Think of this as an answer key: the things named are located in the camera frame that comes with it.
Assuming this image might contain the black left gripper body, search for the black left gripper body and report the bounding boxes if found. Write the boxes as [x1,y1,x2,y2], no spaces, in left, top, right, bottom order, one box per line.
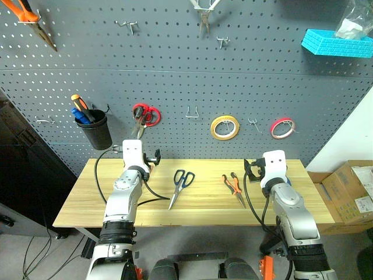
[143,153,157,176]

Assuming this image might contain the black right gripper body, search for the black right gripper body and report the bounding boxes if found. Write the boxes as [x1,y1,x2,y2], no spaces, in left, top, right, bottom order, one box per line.
[249,157,265,184]

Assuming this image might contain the grey pegboard wall panel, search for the grey pegboard wall panel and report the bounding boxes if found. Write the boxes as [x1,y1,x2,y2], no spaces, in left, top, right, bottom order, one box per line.
[0,0,373,176]

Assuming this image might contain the orange and black needle-nose pliers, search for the orange and black needle-nose pliers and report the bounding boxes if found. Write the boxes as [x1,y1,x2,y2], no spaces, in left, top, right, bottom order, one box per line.
[221,171,247,209]

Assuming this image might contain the black and blue scissors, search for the black and blue scissors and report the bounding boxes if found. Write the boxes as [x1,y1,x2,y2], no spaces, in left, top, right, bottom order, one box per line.
[167,169,196,211]

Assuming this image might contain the red tape roll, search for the red tape roll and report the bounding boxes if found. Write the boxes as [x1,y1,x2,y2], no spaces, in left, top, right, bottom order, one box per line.
[270,117,299,141]

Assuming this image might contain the metal loop pegboard hook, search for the metal loop pegboard hook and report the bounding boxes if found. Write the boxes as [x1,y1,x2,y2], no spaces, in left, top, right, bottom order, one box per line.
[185,105,200,120]

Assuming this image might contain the yellow tape roll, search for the yellow tape roll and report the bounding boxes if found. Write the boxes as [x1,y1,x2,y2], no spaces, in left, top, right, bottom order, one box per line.
[210,114,241,141]

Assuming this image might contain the black plastic cup holder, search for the black plastic cup holder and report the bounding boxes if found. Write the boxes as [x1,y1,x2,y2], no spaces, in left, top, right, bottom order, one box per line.
[75,108,114,151]

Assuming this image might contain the brown cardboard box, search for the brown cardboard box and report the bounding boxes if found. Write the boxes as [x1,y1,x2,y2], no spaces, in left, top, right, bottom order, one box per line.
[307,159,373,236]

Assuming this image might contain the orange plastic part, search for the orange plastic part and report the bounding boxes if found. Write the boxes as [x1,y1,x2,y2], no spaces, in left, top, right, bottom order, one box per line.
[259,255,276,280]

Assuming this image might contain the dark rounded shape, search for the dark rounded shape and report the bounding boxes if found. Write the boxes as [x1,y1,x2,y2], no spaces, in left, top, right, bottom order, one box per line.
[149,258,179,280]
[219,257,261,280]

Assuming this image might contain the grey table leg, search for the grey table leg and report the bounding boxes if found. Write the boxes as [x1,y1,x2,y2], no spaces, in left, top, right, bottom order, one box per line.
[76,227,101,243]

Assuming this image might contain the black flat bar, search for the black flat bar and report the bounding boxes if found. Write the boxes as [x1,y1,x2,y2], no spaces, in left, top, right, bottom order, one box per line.
[167,251,230,262]

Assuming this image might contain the black cabinet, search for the black cabinet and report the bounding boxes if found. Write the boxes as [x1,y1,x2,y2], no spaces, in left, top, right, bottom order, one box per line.
[0,89,80,237]

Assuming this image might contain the black rounded object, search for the black rounded object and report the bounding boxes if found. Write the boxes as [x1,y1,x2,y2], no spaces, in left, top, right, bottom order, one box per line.
[356,246,373,280]

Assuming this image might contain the cyan brick-pattern basket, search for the cyan brick-pattern basket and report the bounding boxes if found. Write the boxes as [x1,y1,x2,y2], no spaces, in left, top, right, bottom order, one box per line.
[301,28,373,59]

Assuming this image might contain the clear plastic bag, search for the clear plastic bag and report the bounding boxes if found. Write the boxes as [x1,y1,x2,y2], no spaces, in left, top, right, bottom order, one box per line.
[334,0,373,40]

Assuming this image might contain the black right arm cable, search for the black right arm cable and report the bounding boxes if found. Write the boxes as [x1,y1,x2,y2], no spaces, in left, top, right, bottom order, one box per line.
[242,171,285,243]

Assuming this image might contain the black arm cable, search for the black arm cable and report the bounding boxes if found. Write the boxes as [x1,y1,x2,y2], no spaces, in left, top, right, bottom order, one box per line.
[242,171,285,243]
[94,148,171,208]

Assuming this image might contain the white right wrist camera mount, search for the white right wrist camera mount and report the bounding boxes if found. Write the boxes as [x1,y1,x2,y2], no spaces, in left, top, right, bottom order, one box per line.
[259,149,288,189]

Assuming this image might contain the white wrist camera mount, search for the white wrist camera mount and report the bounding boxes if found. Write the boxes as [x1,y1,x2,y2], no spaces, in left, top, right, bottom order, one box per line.
[259,149,288,189]
[121,139,146,172]

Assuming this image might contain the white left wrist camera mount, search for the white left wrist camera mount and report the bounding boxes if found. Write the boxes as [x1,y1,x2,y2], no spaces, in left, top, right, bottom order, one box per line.
[121,139,146,172]

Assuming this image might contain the red handled scissors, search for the red handled scissors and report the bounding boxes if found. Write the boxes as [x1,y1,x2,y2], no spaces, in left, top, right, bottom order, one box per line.
[129,102,162,141]

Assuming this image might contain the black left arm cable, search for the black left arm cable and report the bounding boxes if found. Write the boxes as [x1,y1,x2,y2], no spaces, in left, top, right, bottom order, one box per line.
[94,148,171,208]

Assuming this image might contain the blue handled screwdriver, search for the blue handled screwdriver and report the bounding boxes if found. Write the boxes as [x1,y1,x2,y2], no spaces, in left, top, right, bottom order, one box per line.
[70,107,90,125]

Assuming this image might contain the white handled pliers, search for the white handled pliers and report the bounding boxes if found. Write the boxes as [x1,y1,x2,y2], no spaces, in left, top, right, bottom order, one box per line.
[188,0,221,36]

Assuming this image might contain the orange handled long-nose pliers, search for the orange handled long-nose pliers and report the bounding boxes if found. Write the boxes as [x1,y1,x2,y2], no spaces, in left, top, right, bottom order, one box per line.
[0,0,58,53]

